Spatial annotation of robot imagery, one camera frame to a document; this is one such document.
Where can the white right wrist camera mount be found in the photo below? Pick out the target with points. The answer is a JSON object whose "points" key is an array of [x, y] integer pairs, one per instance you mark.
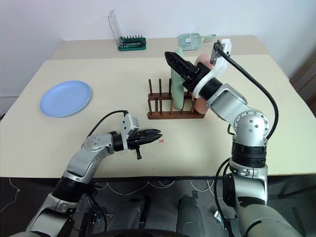
{"points": [[221, 66]]}

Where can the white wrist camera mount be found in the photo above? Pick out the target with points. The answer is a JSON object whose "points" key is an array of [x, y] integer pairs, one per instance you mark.
{"points": [[128, 126], [221, 66]]}

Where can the pink round plate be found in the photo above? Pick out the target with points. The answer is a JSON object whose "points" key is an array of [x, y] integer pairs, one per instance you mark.
{"points": [[200, 106]]}

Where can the green screwdriver bit set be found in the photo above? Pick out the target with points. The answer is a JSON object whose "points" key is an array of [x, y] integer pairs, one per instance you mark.
{"points": [[132, 45]]}

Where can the clear plastic bag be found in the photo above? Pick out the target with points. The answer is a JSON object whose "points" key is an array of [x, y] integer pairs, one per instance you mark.
{"points": [[188, 42]]}

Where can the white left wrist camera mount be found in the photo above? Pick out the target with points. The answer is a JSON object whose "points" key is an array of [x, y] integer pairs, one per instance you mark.
{"points": [[128, 126]]}

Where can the brown slatted furniture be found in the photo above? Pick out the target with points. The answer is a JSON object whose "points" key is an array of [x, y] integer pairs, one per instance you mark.
{"points": [[304, 79]]}

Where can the wooden dish rack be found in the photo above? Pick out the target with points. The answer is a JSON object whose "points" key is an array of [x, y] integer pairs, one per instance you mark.
{"points": [[172, 115]]}

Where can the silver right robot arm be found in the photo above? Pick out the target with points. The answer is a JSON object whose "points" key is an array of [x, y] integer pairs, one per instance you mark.
{"points": [[249, 128]]}

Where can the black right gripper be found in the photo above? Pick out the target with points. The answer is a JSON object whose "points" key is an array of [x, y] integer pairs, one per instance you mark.
{"points": [[195, 76]]}

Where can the small metal floor bracket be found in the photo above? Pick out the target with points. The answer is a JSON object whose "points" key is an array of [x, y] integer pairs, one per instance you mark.
{"points": [[217, 215]]}

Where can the clear plastic case lid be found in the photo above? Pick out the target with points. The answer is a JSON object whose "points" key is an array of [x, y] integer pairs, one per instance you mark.
{"points": [[114, 24]]}

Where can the green round plate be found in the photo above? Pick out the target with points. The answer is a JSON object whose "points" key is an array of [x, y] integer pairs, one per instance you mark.
{"points": [[177, 96]]}

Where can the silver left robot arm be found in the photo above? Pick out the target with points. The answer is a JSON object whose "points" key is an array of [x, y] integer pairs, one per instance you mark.
{"points": [[81, 163]]}

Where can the dark rounded robot leg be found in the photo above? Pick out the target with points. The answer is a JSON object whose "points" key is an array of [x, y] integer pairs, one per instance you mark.
{"points": [[191, 212], [130, 212]]}

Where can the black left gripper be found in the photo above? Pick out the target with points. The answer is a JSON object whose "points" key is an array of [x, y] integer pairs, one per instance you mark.
{"points": [[137, 140]]}

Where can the blue round plate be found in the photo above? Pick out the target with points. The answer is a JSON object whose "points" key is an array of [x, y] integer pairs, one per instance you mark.
{"points": [[65, 98]]}

